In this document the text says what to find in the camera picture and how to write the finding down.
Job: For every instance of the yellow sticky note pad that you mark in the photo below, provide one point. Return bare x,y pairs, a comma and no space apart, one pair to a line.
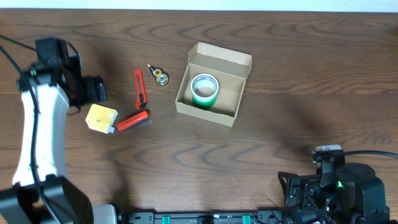
101,118

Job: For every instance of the brown cardboard box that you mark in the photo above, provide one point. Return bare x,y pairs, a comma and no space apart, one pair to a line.
230,68

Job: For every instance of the white tape roll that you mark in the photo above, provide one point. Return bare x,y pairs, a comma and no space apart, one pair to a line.
204,85

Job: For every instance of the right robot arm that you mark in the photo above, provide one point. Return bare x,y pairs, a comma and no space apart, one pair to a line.
340,192

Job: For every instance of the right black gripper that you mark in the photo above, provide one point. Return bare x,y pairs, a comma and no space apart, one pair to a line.
294,190

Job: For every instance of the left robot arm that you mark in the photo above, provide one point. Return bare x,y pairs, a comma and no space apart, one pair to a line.
41,191

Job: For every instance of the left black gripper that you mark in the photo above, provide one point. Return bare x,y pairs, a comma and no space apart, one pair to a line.
94,89

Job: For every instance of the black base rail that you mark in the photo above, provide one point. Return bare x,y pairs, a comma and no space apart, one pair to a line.
263,216

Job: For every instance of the red utility knife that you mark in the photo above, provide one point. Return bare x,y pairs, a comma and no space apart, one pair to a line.
141,101

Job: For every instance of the green tape roll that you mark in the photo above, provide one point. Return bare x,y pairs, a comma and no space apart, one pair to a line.
205,102

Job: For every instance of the red black stapler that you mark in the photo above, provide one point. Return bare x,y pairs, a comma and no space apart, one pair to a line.
133,121

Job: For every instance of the correction tape dispenser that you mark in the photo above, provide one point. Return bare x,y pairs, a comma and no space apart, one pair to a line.
160,76

